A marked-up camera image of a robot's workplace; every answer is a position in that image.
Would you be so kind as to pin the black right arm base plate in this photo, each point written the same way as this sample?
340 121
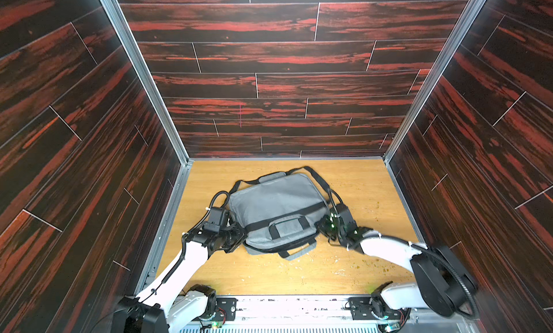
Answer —
369 308

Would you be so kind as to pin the aluminium left corner post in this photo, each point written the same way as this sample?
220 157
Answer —
122 29

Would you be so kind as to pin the aluminium right corner post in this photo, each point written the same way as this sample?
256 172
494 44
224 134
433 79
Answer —
461 28

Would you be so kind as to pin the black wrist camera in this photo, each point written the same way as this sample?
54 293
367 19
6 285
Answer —
217 219
345 214

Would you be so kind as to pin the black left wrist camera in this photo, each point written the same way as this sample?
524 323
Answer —
217 219

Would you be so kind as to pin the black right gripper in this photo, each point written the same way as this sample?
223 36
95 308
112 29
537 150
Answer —
327 225

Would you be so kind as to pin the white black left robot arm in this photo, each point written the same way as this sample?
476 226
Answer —
160 308

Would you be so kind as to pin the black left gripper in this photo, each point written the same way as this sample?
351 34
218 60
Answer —
240 236

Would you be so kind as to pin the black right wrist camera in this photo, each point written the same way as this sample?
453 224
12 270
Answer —
345 214

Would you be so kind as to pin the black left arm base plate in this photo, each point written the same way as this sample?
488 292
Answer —
222 309

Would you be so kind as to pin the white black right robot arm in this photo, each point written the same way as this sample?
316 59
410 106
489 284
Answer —
442 283

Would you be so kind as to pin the grey zippered laptop bag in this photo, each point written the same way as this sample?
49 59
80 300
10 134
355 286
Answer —
280 211

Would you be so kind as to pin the aluminium corner post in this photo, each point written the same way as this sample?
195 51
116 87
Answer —
461 28
122 29

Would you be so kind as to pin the aluminium front rail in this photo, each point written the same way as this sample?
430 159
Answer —
321 313

